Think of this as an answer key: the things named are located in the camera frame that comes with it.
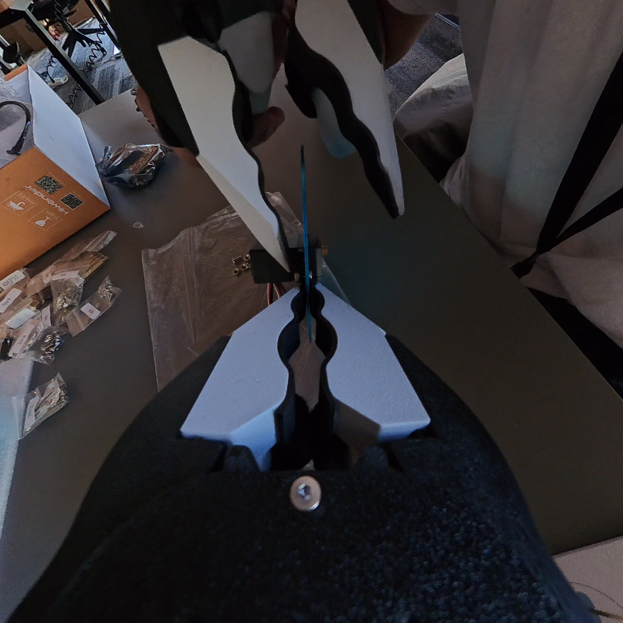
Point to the dark grey desk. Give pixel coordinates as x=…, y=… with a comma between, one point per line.
x=462, y=316

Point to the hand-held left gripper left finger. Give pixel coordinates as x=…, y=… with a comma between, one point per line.
x=238, y=384

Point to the orange cardboard box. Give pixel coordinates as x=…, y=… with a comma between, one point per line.
x=44, y=204

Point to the person's right hand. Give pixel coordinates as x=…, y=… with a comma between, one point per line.
x=267, y=124

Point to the blue round metal plate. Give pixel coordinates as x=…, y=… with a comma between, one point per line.
x=305, y=219

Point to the pile of clear hardware bags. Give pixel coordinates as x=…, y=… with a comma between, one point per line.
x=58, y=292

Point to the dark blue plastic bundle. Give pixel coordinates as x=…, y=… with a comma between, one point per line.
x=134, y=163

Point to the white instruction sheet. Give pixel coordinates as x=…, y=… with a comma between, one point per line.
x=594, y=584

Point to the clear plastic bag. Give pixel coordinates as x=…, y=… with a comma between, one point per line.
x=194, y=292

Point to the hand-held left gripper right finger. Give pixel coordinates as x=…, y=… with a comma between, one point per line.
x=375, y=384

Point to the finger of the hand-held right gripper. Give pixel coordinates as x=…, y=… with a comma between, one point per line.
x=350, y=63
x=209, y=97

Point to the white foam sheet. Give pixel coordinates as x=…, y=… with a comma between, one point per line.
x=9, y=438

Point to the black servo motor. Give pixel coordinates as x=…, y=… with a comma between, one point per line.
x=265, y=267

